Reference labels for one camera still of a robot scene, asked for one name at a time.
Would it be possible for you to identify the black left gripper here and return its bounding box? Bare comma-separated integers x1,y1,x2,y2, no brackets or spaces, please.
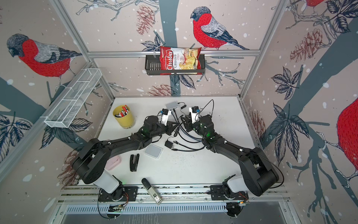
150,120,180,139

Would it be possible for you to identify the black ethernet cable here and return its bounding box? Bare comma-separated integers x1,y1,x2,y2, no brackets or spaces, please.
171,108,206,152

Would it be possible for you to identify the white network switch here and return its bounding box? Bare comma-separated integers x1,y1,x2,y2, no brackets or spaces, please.
165,101,179,110
144,144,163,159

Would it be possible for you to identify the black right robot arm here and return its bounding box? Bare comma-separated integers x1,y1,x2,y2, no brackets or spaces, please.
180,115,279,197

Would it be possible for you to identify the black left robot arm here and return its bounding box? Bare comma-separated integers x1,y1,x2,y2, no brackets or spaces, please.
71,116,179,200

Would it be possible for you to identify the yellow cup with pens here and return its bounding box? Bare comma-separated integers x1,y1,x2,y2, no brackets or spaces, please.
113,105,135,129

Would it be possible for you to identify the black stapler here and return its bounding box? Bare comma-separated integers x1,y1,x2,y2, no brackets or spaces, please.
130,154,140,172

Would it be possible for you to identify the black grey remote device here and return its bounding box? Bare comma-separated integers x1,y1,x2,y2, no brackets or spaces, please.
141,178,163,205

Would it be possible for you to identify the red cassava chips bag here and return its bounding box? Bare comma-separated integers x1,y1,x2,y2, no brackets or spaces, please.
160,46,201,70

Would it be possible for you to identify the blue ethernet cable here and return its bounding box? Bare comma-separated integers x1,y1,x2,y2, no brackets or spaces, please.
181,128,203,141

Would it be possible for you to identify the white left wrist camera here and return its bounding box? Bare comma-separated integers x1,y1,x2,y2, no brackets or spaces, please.
160,108,172,126

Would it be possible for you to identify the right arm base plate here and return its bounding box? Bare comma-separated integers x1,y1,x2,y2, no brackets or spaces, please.
207,185,249,201

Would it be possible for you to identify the black wall basket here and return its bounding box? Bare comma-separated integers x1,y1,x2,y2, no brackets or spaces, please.
145,54,206,76

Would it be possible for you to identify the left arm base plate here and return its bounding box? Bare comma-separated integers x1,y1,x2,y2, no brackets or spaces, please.
98,185,139,203

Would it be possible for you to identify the white wire mesh shelf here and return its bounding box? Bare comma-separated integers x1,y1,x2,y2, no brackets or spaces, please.
44,68,102,128

